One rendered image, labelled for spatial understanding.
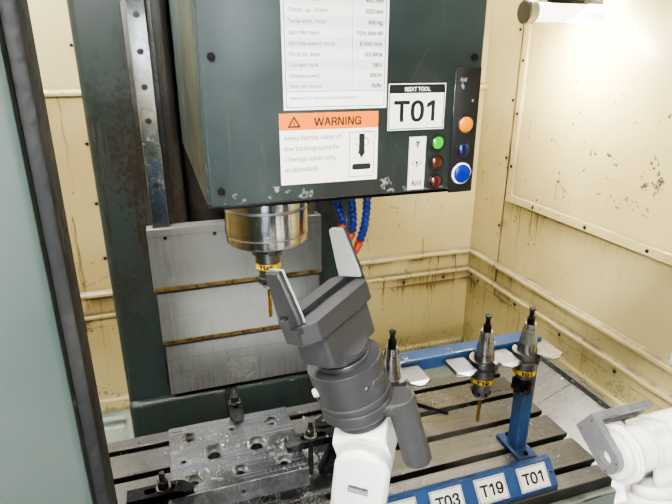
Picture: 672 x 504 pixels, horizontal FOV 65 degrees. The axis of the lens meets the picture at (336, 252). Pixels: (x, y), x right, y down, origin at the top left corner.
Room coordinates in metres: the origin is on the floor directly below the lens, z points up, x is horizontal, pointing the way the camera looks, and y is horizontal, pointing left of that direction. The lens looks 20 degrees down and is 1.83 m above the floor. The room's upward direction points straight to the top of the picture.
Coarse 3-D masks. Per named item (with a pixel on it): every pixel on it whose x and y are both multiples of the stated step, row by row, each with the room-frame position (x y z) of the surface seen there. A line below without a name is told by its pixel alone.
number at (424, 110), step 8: (416, 96) 0.85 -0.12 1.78; (424, 96) 0.86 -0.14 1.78; (432, 96) 0.86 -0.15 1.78; (440, 96) 0.87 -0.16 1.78; (416, 104) 0.85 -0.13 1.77; (424, 104) 0.86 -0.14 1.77; (432, 104) 0.86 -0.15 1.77; (440, 104) 0.87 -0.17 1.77; (416, 112) 0.85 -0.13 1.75; (424, 112) 0.86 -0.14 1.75; (432, 112) 0.86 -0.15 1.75; (440, 112) 0.87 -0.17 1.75; (416, 120) 0.85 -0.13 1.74; (424, 120) 0.86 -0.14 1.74; (432, 120) 0.86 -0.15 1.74
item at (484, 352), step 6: (492, 330) 1.00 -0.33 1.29; (480, 336) 1.00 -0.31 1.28; (486, 336) 0.99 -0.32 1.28; (492, 336) 0.99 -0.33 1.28; (480, 342) 0.99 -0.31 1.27; (486, 342) 0.98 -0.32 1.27; (492, 342) 0.99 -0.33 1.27; (480, 348) 0.99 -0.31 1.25; (486, 348) 0.98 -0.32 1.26; (492, 348) 0.98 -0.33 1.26; (474, 354) 1.00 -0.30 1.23; (480, 354) 0.98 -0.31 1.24; (486, 354) 0.98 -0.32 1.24; (492, 354) 0.98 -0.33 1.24; (480, 360) 0.98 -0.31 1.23; (486, 360) 0.98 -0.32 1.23; (492, 360) 0.98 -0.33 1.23
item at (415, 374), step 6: (408, 366) 0.98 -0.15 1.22; (414, 366) 0.98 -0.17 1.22; (408, 372) 0.96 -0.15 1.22; (414, 372) 0.96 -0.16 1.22; (420, 372) 0.96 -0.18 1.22; (408, 378) 0.93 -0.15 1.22; (414, 378) 0.93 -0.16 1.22; (420, 378) 0.93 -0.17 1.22; (426, 378) 0.93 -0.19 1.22; (408, 384) 0.92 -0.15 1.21; (414, 384) 0.92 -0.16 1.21; (420, 384) 0.91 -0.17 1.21; (426, 384) 0.92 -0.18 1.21
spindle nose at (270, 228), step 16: (240, 208) 0.91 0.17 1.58; (256, 208) 0.90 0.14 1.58; (272, 208) 0.91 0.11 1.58; (288, 208) 0.92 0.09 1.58; (304, 208) 0.96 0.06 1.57; (224, 224) 0.96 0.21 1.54; (240, 224) 0.91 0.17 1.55; (256, 224) 0.90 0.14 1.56; (272, 224) 0.91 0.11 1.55; (288, 224) 0.92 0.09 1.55; (304, 224) 0.96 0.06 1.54; (240, 240) 0.91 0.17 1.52; (256, 240) 0.90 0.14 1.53; (272, 240) 0.91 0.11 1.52; (288, 240) 0.92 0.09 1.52; (304, 240) 0.96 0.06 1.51
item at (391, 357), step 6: (396, 348) 0.92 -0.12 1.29; (384, 354) 0.93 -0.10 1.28; (390, 354) 0.92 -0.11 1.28; (396, 354) 0.92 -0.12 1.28; (384, 360) 0.92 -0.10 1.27; (390, 360) 0.91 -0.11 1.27; (396, 360) 0.92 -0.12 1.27; (390, 366) 0.91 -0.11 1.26; (396, 366) 0.91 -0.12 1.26; (390, 372) 0.91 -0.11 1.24; (396, 372) 0.91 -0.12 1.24; (390, 378) 0.91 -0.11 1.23; (396, 378) 0.91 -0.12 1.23
